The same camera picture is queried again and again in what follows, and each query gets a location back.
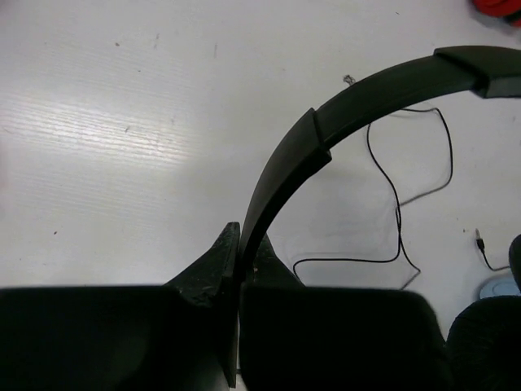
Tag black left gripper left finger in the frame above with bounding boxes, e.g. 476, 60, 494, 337
1, 222, 240, 390

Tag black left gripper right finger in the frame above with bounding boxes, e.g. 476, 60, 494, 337
239, 238, 455, 390

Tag black wired headphones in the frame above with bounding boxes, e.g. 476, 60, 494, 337
239, 45, 521, 391

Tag light blue headphones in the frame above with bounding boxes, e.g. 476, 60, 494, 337
475, 229, 520, 301

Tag red over-ear headphones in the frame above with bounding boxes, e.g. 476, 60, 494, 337
471, 0, 521, 27

